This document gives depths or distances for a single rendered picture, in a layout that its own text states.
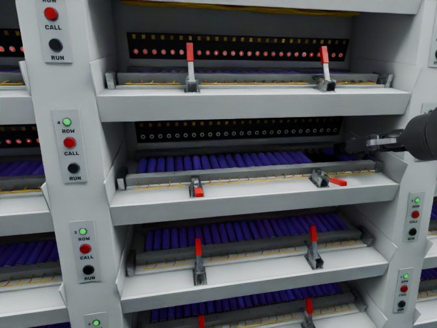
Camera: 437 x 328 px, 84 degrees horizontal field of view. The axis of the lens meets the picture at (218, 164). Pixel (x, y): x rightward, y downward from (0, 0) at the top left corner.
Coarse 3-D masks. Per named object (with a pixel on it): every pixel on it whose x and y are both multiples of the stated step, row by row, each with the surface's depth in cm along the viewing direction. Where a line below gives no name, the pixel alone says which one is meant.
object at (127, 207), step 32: (128, 160) 59; (384, 160) 57; (128, 192) 48; (160, 192) 48; (224, 192) 48; (256, 192) 49; (288, 192) 49; (320, 192) 50; (352, 192) 52; (384, 192) 54; (128, 224) 46
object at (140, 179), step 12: (228, 168) 52; (240, 168) 52; (252, 168) 53; (264, 168) 53; (276, 168) 53; (288, 168) 53; (300, 168) 54; (312, 168) 54; (324, 168) 55; (336, 168) 55; (348, 168) 56; (360, 168) 56; (372, 168) 57; (132, 180) 48; (144, 180) 48; (156, 180) 49; (168, 180) 49; (180, 180) 50; (204, 180) 51; (252, 180) 51; (264, 180) 51
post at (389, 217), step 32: (352, 32) 65; (384, 32) 55; (416, 32) 48; (352, 64) 65; (416, 64) 48; (416, 96) 50; (352, 128) 67; (384, 128) 56; (384, 224) 58; (416, 256) 58; (384, 288) 59; (416, 288) 60
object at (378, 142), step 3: (378, 138) 42; (390, 138) 41; (393, 138) 40; (369, 141) 42; (372, 141) 42; (375, 141) 41; (378, 141) 41; (381, 141) 41; (384, 141) 41; (387, 141) 41; (390, 141) 41; (393, 141) 40; (369, 144) 42; (372, 144) 42; (375, 144) 41; (378, 144) 42; (378, 147) 42
